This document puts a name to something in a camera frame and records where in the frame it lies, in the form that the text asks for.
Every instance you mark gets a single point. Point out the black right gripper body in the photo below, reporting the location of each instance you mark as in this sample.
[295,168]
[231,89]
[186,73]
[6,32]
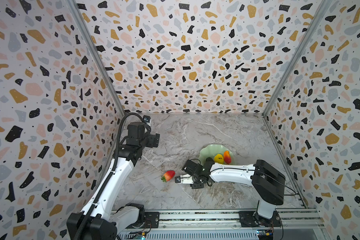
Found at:
[190,172]

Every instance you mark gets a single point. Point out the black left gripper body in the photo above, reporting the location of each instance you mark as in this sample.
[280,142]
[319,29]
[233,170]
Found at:
[148,141]

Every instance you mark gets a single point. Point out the yellow fake lemon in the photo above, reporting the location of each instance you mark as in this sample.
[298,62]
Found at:
[219,159]

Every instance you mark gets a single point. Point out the red yellow fake mango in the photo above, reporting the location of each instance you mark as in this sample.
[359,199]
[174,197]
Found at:
[227,157]

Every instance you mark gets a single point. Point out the fake red strawberry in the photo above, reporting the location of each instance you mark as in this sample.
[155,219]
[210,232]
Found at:
[167,176]

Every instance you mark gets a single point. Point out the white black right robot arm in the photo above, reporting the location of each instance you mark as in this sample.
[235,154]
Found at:
[267,181]

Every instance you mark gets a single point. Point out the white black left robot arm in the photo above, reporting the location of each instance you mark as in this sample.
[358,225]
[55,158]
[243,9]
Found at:
[95,221]

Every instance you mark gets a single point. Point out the green wavy fruit bowl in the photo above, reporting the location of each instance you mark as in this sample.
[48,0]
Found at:
[211,150]

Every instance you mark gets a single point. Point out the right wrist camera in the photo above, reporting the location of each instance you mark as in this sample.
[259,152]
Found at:
[184,179]

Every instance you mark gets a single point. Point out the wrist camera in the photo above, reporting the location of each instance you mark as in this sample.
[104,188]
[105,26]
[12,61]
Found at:
[147,119]
[184,179]

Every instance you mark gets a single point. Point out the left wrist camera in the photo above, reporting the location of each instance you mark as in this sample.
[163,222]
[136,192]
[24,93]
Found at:
[147,119]

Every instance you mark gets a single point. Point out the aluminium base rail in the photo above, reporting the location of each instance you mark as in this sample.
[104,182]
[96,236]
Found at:
[218,220]

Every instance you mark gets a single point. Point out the white slotted cable duct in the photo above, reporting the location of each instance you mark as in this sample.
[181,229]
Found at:
[195,235]

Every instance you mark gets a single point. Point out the aluminium corner post left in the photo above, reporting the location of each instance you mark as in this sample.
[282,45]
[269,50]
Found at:
[72,5]

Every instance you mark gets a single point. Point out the aluminium corner post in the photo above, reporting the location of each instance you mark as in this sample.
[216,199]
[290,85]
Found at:
[319,14]
[72,5]

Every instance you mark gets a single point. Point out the aluminium corner post right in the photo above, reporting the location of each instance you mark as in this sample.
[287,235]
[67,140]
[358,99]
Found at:
[319,14]

